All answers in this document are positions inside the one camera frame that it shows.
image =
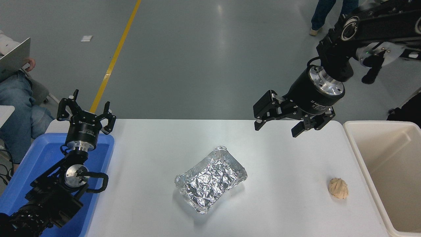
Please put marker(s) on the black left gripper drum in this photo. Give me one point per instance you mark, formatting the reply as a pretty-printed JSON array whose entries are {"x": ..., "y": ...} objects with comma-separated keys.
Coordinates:
[{"x": 84, "y": 130}]

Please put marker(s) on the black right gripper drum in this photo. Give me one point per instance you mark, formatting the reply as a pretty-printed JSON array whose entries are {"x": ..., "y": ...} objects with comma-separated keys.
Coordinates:
[{"x": 306, "y": 95}]

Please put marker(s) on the silver laptop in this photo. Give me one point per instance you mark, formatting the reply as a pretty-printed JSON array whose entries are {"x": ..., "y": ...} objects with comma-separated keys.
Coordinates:
[{"x": 13, "y": 59}]

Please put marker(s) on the foil tray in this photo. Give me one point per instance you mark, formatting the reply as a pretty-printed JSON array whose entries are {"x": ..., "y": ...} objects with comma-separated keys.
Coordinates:
[{"x": 210, "y": 179}]

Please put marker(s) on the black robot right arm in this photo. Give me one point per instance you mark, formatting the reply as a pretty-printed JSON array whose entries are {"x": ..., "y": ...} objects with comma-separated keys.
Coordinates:
[{"x": 378, "y": 19}]

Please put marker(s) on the person's hand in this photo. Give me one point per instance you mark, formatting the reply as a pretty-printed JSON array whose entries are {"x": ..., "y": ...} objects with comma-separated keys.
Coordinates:
[{"x": 31, "y": 64}]

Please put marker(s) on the grey chair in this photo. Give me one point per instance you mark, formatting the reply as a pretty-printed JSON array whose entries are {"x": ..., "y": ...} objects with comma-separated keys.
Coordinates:
[{"x": 39, "y": 92}]

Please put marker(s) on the blue plastic tray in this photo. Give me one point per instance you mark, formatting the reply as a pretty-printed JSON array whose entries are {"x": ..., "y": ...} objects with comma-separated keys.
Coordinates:
[{"x": 42, "y": 154}]

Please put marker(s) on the seated person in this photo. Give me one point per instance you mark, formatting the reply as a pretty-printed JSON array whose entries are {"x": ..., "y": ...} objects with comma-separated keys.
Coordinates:
[{"x": 13, "y": 98}]

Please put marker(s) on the white side table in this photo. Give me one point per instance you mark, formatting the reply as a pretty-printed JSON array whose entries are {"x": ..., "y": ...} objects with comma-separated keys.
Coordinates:
[{"x": 5, "y": 113}]

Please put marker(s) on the crumpled tan paper ball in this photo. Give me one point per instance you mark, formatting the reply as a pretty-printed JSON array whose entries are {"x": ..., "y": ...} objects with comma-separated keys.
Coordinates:
[{"x": 338, "y": 188}]

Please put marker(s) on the white paper scrap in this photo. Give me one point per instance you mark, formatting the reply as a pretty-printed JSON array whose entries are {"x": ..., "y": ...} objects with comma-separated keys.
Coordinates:
[{"x": 86, "y": 38}]

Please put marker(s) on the standing person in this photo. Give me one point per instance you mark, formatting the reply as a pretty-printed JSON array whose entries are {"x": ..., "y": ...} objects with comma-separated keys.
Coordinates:
[{"x": 320, "y": 14}]

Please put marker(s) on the large pale bin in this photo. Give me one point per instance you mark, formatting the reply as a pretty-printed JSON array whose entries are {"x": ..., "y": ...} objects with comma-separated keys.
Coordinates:
[{"x": 388, "y": 154}]

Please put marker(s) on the black bulky object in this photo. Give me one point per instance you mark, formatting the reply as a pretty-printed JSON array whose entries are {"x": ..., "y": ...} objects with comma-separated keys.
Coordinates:
[{"x": 408, "y": 113}]

